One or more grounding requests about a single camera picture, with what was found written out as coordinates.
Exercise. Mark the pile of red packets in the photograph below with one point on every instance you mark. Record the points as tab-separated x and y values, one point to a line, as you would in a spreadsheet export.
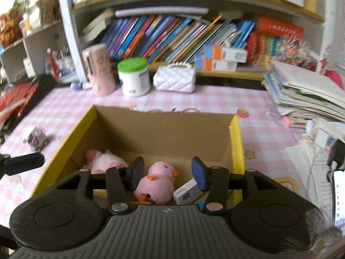
13	99

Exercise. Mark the pink checked tablecloth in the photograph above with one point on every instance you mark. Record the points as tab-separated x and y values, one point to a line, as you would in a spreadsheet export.
258	140

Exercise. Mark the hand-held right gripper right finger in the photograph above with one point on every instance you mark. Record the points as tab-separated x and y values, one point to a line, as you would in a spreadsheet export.
199	174

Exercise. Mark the yellow cardboard box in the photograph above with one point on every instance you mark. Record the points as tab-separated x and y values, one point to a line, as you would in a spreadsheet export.
161	135

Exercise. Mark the small white carton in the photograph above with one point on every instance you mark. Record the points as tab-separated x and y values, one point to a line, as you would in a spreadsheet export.
187	191

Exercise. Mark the pink chick plush toy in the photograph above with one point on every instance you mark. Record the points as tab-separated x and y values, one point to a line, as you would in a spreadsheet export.
157	183

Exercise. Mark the pink pig plush toy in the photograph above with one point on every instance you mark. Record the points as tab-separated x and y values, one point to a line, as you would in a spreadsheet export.
105	162

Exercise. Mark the orange and blue carton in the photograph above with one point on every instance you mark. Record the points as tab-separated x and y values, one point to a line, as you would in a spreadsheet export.
226	53
215	64

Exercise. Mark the white rolled tube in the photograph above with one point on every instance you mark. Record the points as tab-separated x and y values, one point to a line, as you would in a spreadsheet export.
161	11

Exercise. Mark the small grey toy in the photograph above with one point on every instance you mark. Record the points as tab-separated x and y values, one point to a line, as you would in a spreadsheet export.
36	139

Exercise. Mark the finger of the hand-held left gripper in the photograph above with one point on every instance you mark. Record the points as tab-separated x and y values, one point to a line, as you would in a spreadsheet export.
24	163

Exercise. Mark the row of leaning books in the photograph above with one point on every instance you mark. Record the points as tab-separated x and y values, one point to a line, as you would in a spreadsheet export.
167	37

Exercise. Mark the pink humidifier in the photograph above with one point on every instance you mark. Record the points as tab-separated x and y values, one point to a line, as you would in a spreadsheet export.
101	70

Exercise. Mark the white jar with green lid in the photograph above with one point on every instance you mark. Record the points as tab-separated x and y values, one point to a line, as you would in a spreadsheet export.
133	78

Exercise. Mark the white bookshelf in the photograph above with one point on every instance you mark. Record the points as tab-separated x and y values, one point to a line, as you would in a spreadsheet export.
70	32

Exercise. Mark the white quilted purse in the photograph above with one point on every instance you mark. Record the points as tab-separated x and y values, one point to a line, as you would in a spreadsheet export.
175	77

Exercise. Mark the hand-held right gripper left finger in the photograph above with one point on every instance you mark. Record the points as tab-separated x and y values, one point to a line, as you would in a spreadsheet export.
136	172

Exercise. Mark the stack of magazines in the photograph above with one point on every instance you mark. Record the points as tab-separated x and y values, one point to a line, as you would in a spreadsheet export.
302	91

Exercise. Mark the grey fuzzy sleeve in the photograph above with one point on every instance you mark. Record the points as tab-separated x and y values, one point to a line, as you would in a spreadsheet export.
326	238

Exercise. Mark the dark spray bottle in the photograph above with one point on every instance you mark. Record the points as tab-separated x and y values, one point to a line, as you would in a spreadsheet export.
79	85

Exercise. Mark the brown teddy bear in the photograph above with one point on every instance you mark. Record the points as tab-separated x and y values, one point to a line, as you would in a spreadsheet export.
10	27

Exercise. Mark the red boxed book set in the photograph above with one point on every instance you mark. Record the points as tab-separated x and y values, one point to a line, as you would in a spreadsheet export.
275	37

